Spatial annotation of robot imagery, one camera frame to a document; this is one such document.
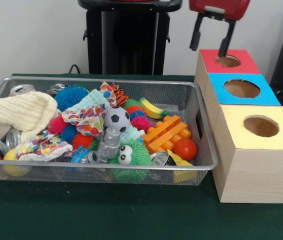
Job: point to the wooden box with three holes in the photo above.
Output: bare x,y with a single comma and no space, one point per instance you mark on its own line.
254,165

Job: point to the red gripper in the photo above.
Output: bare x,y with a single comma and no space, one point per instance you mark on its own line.
221,6

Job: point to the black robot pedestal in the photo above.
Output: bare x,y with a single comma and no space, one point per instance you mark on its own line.
129,40

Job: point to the green fuzzy toy with eyes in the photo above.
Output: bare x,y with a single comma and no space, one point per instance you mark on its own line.
139,156

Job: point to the yellow banana toy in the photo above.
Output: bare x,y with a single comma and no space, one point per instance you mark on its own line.
153,108

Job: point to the grey robot toy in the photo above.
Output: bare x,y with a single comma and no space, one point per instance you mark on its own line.
111,142

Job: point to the blue spiky ball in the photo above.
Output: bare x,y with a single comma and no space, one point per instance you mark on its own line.
71,97

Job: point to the orange plastic building block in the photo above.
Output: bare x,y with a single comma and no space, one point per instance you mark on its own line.
165,133

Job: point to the yellow cheese wedge toy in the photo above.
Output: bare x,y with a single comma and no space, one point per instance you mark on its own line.
179,161

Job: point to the black and white soccer ball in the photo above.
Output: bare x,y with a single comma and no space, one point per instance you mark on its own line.
117,119

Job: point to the crushed silver can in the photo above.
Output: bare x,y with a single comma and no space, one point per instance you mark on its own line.
22,89

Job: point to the orange striped tiger toy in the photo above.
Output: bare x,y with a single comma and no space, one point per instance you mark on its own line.
120,95

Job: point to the cream waffle cloth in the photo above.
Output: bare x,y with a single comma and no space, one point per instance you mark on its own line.
24,111

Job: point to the red ball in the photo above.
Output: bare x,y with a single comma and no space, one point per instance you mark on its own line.
185,149

